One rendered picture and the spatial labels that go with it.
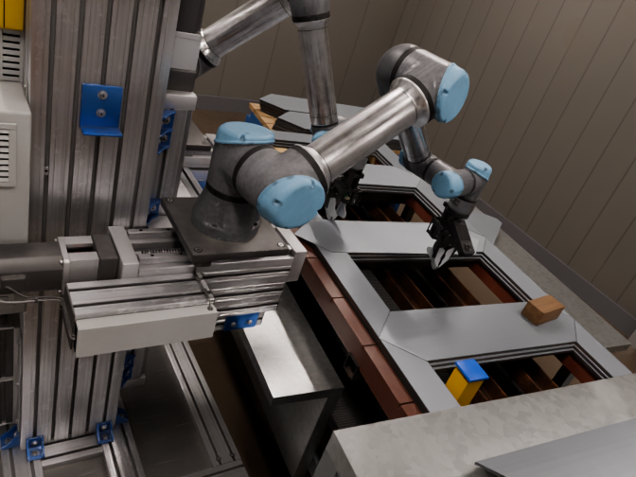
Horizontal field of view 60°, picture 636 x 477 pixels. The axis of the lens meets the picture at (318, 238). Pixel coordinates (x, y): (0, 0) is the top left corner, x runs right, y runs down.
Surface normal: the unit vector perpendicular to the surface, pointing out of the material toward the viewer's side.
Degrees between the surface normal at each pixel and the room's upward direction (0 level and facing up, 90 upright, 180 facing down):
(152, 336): 90
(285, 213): 94
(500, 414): 0
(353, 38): 90
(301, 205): 94
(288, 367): 0
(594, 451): 0
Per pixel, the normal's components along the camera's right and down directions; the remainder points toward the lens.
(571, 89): -0.83, 0.04
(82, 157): 0.47, 0.57
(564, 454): 0.29, -0.82
